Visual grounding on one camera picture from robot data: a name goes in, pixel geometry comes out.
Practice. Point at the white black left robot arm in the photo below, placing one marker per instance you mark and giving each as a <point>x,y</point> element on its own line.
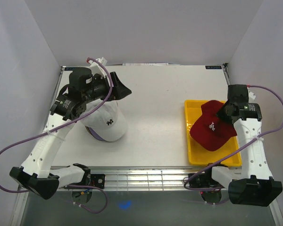
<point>87,91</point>

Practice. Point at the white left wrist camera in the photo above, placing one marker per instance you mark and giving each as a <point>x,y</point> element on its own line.
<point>99,64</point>

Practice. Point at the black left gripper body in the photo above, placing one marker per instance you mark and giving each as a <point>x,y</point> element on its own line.
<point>103,88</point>

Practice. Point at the dark label sticker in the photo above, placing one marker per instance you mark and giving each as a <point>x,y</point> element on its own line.
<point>213,67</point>
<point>70,68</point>

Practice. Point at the paper strip at wall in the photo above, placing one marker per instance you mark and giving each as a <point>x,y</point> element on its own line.
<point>145,64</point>

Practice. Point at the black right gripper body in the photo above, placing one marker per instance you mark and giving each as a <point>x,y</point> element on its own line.
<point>228,103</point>

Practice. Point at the yellow plastic tray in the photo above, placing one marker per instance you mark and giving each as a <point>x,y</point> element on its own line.
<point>197,155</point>

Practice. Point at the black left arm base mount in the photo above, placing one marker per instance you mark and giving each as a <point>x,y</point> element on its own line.
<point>96,180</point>

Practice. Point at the red LA baseball cap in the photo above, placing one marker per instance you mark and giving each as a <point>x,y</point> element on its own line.
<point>209,130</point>

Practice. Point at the white baseball cap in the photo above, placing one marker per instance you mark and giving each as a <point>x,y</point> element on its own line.
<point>108,121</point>

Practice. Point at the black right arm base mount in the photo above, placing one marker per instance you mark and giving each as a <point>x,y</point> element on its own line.
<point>203,181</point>

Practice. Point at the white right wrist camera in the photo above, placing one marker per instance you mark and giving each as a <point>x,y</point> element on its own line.
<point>251,93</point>

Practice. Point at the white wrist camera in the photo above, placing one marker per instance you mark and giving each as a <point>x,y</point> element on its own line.
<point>99,64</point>
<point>251,93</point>

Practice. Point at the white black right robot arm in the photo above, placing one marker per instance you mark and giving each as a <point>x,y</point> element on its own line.
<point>256,185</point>

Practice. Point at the lavender LA baseball cap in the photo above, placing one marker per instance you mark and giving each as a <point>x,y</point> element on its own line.
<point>94,134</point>

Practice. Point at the dark label sticker left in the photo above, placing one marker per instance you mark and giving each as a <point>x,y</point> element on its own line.
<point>70,68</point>

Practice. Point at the aluminium frame rail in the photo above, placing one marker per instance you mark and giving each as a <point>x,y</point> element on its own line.
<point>117,179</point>

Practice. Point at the dark label sticker right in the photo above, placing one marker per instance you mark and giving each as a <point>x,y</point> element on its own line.
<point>213,67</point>

